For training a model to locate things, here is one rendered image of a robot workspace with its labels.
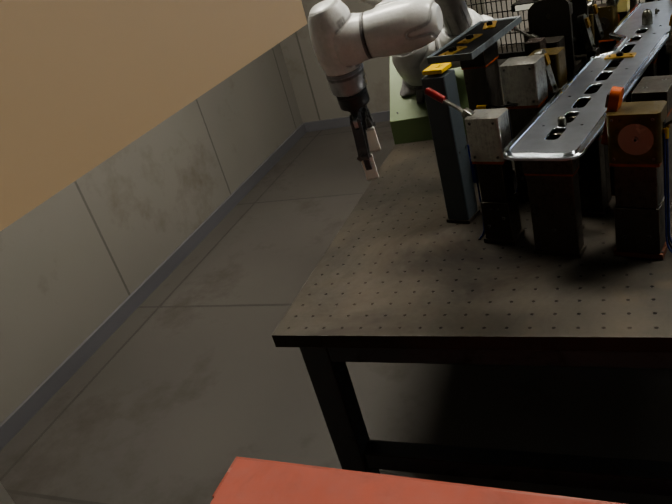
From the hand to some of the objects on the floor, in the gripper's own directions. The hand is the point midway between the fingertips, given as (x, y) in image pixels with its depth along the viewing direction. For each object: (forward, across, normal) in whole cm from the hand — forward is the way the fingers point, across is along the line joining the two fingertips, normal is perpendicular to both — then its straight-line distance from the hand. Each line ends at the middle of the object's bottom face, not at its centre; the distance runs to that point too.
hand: (373, 161), depth 167 cm
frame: (+116, +64, -69) cm, 150 cm away
